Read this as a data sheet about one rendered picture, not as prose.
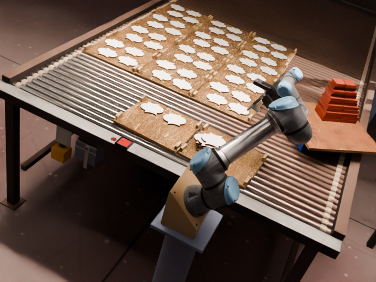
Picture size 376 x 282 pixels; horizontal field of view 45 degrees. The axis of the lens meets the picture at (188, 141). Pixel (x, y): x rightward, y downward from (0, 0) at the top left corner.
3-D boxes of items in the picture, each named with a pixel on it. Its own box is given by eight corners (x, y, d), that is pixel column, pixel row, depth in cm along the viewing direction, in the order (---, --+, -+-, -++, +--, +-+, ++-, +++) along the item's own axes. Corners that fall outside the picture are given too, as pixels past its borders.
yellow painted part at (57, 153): (62, 164, 262) (65, 131, 248) (50, 157, 264) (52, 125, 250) (71, 157, 268) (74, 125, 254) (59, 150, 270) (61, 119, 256)
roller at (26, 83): (328, 233, 228) (332, 226, 225) (17, 86, 269) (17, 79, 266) (330, 226, 232) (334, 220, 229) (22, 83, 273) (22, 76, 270)
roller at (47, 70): (334, 209, 244) (338, 203, 241) (39, 74, 285) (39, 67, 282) (335, 204, 248) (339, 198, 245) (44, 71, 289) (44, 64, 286)
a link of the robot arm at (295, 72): (291, 70, 230) (295, 63, 236) (276, 82, 237) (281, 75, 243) (301, 81, 230) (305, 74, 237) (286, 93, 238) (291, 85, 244)
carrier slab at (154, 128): (174, 154, 244) (175, 151, 243) (112, 122, 254) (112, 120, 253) (202, 126, 271) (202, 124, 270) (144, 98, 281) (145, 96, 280)
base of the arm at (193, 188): (195, 224, 203) (213, 219, 197) (178, 196, 200) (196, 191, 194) (208, 205, 215) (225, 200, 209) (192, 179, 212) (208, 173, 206)
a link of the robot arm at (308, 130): (321, 147, 193) (312, 108, 236) (309, 127, 190) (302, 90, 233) (296, 159, 197) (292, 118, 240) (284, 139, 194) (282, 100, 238)
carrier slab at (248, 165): (244, 189, 233) (245, 187, 232) (177, 154, 244) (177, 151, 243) (267, 158, 260) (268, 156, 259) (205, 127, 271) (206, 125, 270)
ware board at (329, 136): (381, 154, 271) (383, 152, 270) (308, 150, 257) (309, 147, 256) (344, 107, 309) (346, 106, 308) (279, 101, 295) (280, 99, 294)
